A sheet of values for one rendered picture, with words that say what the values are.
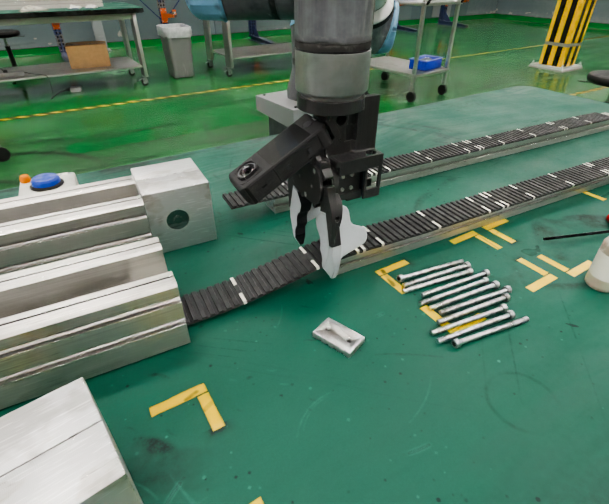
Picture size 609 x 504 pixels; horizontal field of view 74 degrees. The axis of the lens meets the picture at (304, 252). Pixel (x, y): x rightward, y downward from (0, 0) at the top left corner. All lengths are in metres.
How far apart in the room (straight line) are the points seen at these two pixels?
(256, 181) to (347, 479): 0.28
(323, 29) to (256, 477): 0.38
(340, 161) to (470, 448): 0.30
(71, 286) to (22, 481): 0.23
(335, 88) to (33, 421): 0.36
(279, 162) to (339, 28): 0.13
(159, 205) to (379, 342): 0.34
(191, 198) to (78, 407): 0.34
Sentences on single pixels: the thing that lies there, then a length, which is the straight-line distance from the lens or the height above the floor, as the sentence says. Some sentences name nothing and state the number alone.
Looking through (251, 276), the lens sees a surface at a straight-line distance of 0.52.
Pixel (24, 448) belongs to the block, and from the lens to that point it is 0.33.
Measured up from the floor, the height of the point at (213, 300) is 0.79.
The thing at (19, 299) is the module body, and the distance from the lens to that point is 0.50.
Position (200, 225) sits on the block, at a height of 0.81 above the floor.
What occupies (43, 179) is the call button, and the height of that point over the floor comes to 0.85.
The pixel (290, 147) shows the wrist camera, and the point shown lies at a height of 0.97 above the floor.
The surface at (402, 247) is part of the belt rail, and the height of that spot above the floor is 0.79.
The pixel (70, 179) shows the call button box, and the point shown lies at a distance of 0.76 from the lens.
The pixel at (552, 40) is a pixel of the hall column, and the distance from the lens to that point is 6.82.
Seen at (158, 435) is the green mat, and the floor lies 0.78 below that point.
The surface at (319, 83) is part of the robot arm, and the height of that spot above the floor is 1.03.
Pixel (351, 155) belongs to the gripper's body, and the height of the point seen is 0.95.
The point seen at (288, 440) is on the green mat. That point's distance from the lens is 0.39.
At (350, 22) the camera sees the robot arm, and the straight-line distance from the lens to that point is 0.41.
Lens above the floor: 1.12
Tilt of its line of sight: 35 degrees down
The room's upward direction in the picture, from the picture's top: straight up
